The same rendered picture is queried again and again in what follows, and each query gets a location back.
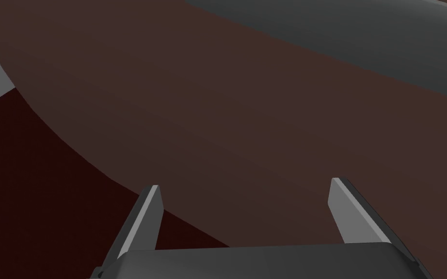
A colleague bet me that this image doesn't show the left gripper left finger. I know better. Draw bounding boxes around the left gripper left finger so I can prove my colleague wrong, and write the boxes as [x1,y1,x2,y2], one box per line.
[101,185,164,269]

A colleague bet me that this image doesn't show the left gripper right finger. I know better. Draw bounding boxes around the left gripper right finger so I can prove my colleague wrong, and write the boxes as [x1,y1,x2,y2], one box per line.
[327,177,417,260]

